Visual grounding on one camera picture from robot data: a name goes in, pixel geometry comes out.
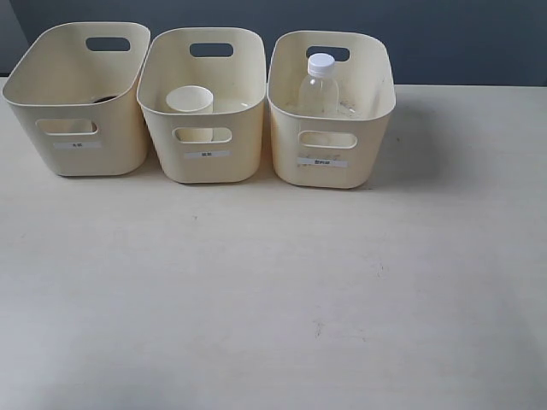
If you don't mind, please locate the clear plastic bottle white cap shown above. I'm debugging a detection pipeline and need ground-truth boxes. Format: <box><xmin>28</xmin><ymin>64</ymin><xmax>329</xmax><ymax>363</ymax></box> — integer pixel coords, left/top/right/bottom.
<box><xmin>297</xmin><ymin>53</ymin><xmax>339</xmax><ymax>118</ymax></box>

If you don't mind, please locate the white paper cup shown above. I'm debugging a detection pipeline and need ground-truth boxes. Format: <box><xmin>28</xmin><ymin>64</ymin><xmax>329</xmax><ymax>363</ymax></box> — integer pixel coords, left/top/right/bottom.
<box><xmin>166</xmin><ymin>85</ymin><xmax>214</xmax><ymax>143</ymax></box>

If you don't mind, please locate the brown wooden cup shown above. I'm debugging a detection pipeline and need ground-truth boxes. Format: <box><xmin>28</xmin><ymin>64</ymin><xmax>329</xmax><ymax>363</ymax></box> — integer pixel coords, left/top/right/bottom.
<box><xmin>92</xmin><ymin>95</ymin><xmax>117</xmax><ymax>104</ymax></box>

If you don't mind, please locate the middle cream plastic bin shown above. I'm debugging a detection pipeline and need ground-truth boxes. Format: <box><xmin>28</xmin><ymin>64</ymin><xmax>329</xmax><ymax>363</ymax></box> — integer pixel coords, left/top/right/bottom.
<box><xmin>137</xmin><ymin>27</ymin><xmax>266</xmax><ymax>184</ymax></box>

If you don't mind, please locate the cream plastic bin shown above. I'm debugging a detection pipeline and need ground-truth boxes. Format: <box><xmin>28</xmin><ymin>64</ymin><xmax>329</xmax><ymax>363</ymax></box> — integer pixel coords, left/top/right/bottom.
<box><xmin>267</xmin><ymin>31</ymin><xmax>396</xmax><ymax>189</ymax></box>
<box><xmin>3</xmin><ymin>21</ymin><xmax>150</xmax><ymax>177</ymax></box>
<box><xmin>137</xmin><ymin>27</ymin><xmax>266</xmax><ymax>184</ymax></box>

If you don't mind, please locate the right cream plastic bin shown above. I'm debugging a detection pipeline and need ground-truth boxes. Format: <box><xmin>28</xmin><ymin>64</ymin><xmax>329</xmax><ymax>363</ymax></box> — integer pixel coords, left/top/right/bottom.
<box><xmin>267</xmin><ymin>31</ymin><xmax>396</xmax><ymax>189</ymax></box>

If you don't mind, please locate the left cream plastic bin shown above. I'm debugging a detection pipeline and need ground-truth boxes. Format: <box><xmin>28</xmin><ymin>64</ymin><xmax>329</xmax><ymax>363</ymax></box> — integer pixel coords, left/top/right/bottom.
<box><xmin>3</xmin><ymin>21</ymin><xmax>150</xmax><ymax>177</ymax></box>

